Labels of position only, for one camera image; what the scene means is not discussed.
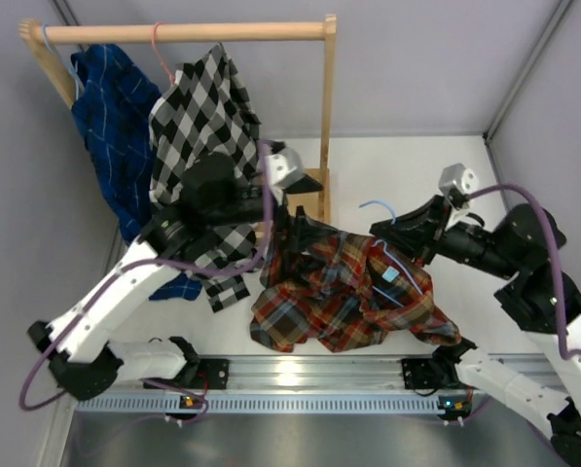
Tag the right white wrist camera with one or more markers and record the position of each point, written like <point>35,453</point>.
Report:
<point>457,183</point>

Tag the blue plaid shirt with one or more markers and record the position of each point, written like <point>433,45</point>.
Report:
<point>111,115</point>

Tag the black white checkered shirt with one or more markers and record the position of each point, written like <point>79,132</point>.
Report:
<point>207,110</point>

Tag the red orange plaid shirt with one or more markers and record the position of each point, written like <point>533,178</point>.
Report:
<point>347,291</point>

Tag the perforated cable duct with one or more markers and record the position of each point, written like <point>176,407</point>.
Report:
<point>156,402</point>

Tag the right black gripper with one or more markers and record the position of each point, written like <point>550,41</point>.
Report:
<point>418,232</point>

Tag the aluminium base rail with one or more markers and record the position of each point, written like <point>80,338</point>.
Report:
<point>250,373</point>

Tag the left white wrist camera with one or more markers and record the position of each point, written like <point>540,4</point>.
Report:
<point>284,169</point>

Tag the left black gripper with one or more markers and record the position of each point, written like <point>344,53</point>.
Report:
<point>304,185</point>

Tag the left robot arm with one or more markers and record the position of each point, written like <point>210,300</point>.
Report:
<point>77,347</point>

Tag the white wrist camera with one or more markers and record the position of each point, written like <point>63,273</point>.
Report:
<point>284,169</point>
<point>457,183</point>

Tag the wooden clothes rack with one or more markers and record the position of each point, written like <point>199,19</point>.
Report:
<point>38,39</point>

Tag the pink hanger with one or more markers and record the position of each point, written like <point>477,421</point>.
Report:
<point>162,62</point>

